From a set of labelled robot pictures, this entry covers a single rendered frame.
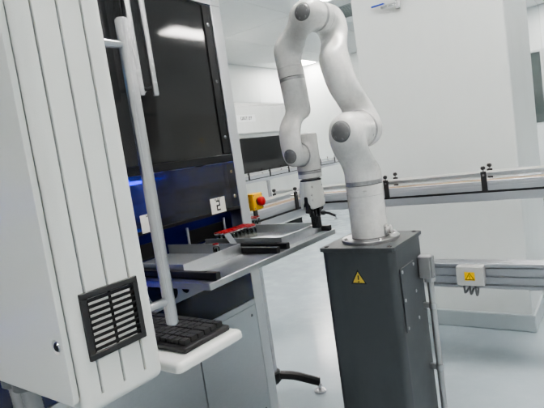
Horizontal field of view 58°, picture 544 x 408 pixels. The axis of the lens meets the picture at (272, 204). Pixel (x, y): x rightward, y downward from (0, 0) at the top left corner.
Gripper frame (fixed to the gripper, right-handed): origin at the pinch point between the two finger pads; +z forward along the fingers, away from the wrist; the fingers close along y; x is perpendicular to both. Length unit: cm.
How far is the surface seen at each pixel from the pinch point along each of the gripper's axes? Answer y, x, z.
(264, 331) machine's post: -10, -39, 48
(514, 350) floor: -117, 38, 93
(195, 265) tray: 49, -13, 3
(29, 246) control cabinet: 108, 10, -17
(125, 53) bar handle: 86, 15, -49
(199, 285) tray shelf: 59, -3, 5
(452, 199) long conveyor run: -82, 24, 7
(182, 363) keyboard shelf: 85, 16, 12
